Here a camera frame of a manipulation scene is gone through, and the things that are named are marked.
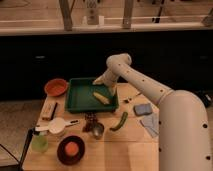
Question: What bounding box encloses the blue sponge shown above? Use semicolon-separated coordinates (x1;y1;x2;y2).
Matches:
133;103;153;116

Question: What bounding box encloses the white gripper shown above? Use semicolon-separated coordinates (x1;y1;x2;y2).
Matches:
92;69;118;96

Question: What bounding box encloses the green cucumber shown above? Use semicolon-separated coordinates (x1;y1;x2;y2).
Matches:
110;112;128;131

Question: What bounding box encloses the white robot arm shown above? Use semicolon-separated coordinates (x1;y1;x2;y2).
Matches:
93;53;213;171

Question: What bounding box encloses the metal cup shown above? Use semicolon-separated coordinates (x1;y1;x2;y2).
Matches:
92;123;104;139

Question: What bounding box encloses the orange bowl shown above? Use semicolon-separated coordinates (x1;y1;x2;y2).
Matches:
44;78;68;97

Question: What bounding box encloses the wooden block eraser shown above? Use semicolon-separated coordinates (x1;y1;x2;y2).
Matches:
42;102;57;121

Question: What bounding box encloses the green plastic tray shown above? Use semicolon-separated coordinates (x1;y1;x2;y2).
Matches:
65;77;119;114

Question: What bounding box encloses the metal spoon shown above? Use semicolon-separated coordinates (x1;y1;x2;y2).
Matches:
123;93;142;103

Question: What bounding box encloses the white measuring cup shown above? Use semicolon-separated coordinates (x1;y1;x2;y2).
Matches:
35;117;80;134

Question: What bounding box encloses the grey blue cloth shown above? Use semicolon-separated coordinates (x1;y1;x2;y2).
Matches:
140;113;159;138

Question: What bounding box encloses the dark red plate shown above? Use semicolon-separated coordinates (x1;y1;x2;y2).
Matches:
57;136;85;165

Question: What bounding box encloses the orange fruit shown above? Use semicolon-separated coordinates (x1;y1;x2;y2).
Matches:
65;142;79;156

